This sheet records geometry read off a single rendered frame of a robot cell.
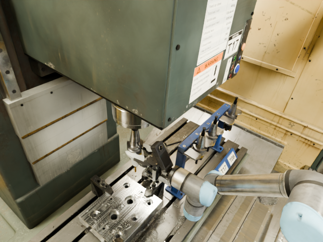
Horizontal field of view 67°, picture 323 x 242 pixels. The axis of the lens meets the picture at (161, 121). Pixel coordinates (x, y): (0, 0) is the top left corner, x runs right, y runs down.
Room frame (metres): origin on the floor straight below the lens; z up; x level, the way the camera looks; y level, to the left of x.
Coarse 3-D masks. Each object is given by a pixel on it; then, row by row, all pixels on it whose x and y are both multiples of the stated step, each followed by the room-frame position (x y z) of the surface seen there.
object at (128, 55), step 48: (48, 0) 0.70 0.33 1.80; (96, 0) 0.59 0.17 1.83; (144, 0) 0.51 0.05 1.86; (192, 0) 0.51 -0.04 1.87; (240, 0) 0.72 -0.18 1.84; (48, 48) 0.73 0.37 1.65; (96, 48) 0.60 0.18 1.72; (144, 48) 0.51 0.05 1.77; (192, 48) 0.54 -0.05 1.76; (144, 96) 0.50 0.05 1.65
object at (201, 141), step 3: (201, 135) 0.80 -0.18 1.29; (204, 135) 0.80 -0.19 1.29; (198, 138) 0.80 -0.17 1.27; (201, 138) 0.79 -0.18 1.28; (204, 138) 0.79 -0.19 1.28; (198, 141) 0.80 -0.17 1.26; (201, 141) 0.79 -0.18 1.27; (204, 141) 0.79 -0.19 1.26; (198, 144) 0.79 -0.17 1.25; (201, 144) 0.79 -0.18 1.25; (204, 144) 0.79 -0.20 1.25; (198, 147) 0.79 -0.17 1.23; (201, 147) 0.78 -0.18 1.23; (204, 147) 0.79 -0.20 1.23
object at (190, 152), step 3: (189, 147) 0.80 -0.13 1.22; (186, 150) 0.78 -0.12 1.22; (189, 150) 0.78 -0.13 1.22; (192, 150) 0.78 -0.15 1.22; (183, 153) 0.76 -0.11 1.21; (186, 153) 0.76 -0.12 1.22; (189, 153) 0.76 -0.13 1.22; (192, 153) 0.76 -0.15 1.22; (195, 153) 0.76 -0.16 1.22; (198, 153) 0.77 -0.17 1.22; (189, 156) 0.74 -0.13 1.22; (192, 156) 0.74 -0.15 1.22; (195, 156) 0.75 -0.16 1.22; (198, 156) 0.75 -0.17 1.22; (195, 159) 0.73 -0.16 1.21; (198, 159) 0.73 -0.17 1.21
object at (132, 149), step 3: (141, 141) 0.70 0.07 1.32; (129, 144) 0.68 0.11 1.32; (141, 144) 0.68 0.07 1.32; (129, 147) 0.66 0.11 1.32; (132, 147) 0.66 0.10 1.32; (135, 147) 0.66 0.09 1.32; (138, 147) 0.66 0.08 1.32; (141, 147) 0.68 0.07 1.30; (129, 150) 0.66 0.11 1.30; (132, 150) 0.66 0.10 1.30; (135, 150) 0.66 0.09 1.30; (138, 150) 0.66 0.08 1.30
